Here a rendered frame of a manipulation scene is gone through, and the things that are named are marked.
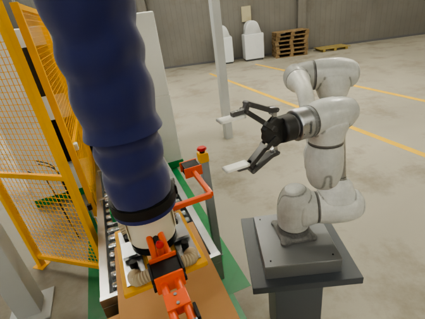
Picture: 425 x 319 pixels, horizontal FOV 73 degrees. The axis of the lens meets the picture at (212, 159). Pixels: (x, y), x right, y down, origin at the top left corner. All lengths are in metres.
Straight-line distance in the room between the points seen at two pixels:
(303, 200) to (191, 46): 11.47
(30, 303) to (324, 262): 2.13
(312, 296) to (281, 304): 0.17
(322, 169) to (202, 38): 11.76
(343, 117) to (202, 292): 0.80
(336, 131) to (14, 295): 2.42
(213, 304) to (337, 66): 1.08
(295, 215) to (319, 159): 0.56
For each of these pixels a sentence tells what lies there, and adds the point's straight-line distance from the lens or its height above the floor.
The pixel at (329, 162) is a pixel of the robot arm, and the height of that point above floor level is 1.46.
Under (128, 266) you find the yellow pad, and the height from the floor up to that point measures 1.13.
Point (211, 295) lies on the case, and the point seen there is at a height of 0.94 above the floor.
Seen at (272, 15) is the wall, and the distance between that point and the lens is 12.74.
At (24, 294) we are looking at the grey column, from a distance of 2.68.
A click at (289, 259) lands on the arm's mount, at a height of 0.83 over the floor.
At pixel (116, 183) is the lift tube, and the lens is 0.90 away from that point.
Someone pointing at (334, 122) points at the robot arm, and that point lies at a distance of 0.84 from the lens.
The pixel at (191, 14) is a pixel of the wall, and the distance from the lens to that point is 12.48.
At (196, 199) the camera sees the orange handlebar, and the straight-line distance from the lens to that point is 1.13.
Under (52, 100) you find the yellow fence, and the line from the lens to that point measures 2.51.
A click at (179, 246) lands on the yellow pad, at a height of 1.13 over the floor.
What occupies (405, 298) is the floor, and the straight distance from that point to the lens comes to 2.53.
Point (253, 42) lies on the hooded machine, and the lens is 11.76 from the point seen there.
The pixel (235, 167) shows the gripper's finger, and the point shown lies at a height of 1.52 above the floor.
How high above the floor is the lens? 1.88
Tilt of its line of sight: 27 degrees down
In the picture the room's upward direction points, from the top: 8 degrees counter-clockwise
